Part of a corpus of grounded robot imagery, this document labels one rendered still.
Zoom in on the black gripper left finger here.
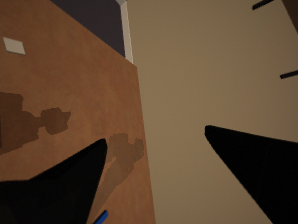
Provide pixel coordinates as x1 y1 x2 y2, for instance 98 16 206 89
0 138 108 224

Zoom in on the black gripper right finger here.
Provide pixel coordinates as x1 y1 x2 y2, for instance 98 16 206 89
205 125 298 224

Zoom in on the blue bar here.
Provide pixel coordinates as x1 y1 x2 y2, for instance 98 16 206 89
94 210 108 224

